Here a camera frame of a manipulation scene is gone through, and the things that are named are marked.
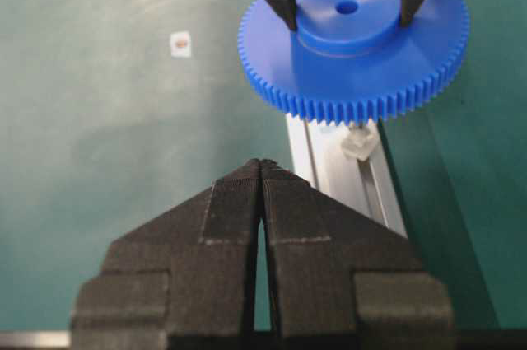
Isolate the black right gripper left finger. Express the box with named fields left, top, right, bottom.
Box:
left=70, top=159, right=261, bottom=349

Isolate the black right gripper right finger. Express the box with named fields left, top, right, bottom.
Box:
left=261, top=160, right=455, bottom=349

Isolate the large blue plastic gear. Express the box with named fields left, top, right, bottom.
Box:
left=238, top=0, right=469, bottom=124

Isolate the white clip above lower shaft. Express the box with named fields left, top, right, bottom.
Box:
left=341, top=124, right=380, bottom=161

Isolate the small white sticker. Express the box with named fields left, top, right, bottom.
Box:
left=170, top=30, right=192, bottom=58

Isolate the aluminium extrusion rail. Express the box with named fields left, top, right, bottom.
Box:
left=283, top=0, right=409, bottom=240

